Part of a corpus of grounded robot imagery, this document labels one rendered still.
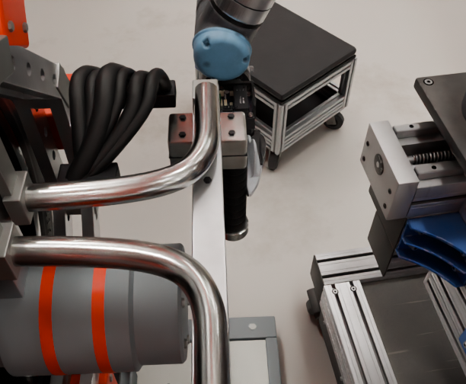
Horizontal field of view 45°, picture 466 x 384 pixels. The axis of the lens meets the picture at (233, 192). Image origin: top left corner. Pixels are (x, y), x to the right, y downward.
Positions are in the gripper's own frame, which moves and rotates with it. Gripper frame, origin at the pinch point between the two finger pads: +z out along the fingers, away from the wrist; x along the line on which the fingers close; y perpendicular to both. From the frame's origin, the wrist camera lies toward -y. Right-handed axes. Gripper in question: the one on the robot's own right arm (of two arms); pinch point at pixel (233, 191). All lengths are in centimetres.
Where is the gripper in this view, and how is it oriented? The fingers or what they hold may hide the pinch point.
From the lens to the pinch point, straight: 73.1
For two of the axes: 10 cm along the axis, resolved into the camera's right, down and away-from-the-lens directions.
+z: 0.5, 7.7, -6.4
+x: 10.0, -0.4, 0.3
